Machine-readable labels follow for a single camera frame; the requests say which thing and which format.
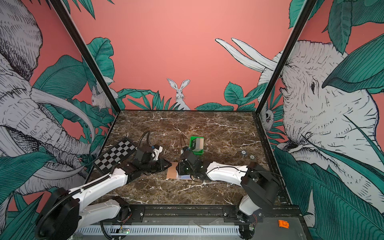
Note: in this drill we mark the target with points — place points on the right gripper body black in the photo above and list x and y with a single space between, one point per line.
184 169

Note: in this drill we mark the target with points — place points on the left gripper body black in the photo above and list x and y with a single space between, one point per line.
153 166

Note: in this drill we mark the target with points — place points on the tan leather card holder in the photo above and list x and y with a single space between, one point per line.
172 173

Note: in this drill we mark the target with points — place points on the green plastic tray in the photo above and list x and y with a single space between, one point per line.
191 146

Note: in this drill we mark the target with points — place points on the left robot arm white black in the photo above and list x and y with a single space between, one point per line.
66 211

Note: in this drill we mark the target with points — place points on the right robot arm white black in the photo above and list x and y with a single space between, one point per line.
261 186

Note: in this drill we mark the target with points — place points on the stack of credit cards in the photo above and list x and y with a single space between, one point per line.
199 144

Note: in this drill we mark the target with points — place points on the checkerboard calibration plate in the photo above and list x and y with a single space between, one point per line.
116 154

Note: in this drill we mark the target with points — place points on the small green circuit board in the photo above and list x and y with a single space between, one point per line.
124 231

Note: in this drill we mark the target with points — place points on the orange connector block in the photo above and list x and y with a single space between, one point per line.
283 224

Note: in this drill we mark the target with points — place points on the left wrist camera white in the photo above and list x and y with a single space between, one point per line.
156 150

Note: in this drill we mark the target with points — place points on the black mounting rail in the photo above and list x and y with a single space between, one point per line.
229 213

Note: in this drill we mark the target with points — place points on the white slotted cable duct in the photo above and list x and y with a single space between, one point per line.
162 230

